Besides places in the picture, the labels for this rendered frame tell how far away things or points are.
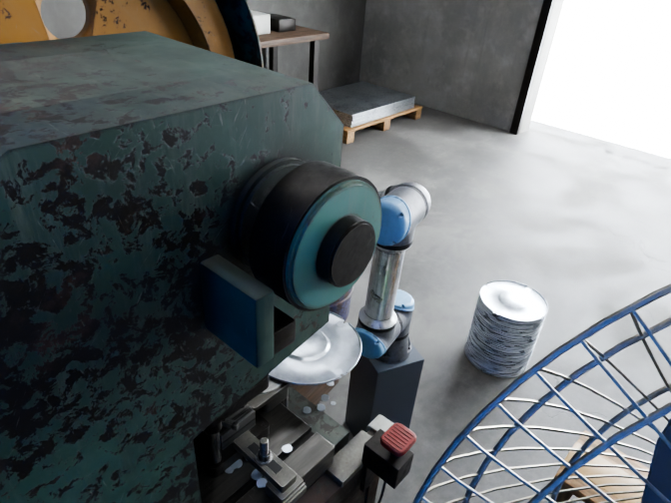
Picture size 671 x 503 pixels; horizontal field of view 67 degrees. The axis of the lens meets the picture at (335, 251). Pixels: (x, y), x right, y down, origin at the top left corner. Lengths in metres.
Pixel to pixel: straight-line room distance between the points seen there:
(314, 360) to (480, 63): 4.73
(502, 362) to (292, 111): 1.91
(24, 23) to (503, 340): 1.98
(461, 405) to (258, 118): 1.85
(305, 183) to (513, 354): 1.90
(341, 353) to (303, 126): 0.72
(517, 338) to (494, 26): 3.82
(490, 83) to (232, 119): 5.12
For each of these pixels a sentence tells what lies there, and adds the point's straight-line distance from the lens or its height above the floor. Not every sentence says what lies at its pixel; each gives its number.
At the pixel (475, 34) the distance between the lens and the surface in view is 5.69.
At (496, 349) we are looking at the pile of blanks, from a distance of 2.38.
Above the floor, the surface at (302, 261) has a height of 1.34.
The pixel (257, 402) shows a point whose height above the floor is 0.78.
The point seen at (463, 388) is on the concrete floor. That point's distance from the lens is 2.38.
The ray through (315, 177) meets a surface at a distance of 0.61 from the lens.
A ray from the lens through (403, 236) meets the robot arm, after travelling 1.30.
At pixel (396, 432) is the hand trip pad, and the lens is 1.17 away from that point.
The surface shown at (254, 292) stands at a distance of 0.60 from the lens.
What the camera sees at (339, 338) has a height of 0.78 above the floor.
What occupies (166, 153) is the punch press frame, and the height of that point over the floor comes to 1.46.
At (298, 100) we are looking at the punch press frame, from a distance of 0.68.
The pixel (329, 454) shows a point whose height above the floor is 0.70.
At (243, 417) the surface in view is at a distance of 1.16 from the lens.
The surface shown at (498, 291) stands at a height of 0.33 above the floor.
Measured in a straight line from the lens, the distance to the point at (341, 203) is 0.61.
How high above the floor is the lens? 1.67
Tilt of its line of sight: 33 degrees down
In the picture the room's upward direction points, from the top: 4 degrees clockwise
